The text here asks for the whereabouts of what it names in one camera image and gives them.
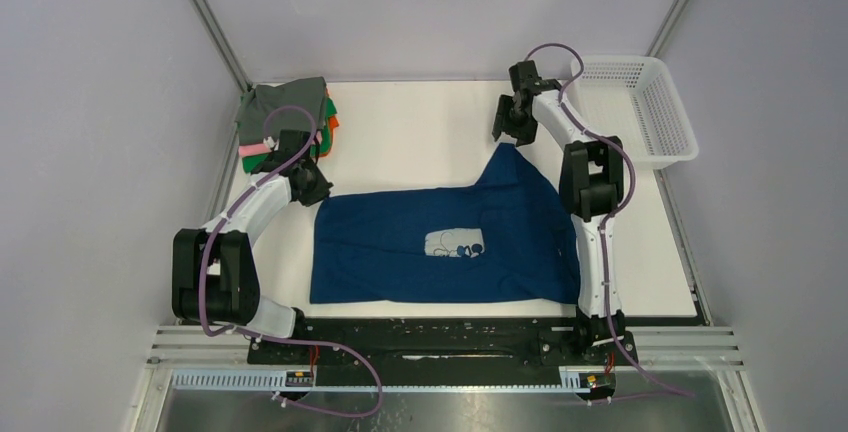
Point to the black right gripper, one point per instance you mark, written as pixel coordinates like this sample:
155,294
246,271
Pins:
501,117

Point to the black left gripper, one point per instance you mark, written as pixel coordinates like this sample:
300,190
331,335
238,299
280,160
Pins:
320,191

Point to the blue t-shirt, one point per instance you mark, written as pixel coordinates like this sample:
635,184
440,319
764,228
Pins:
504,238

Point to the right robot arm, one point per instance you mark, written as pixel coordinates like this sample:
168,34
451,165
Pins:
597,180

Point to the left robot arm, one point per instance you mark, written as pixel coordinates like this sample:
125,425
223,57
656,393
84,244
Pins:
214,275

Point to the green folded t-shirt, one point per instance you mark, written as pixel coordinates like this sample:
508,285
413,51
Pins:
248,163

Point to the orange folded t-shirt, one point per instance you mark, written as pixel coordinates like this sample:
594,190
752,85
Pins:
325,137

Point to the pink folded t-shirt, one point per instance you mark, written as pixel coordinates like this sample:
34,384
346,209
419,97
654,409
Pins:
253,150

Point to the grey folded t-shirt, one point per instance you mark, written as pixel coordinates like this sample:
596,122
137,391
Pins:
267,110

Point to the white perforated plastic basket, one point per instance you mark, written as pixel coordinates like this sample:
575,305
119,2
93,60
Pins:
635,99

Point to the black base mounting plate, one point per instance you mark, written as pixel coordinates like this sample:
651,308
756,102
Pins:
506,352

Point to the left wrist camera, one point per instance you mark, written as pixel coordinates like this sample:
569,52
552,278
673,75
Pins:
270,143

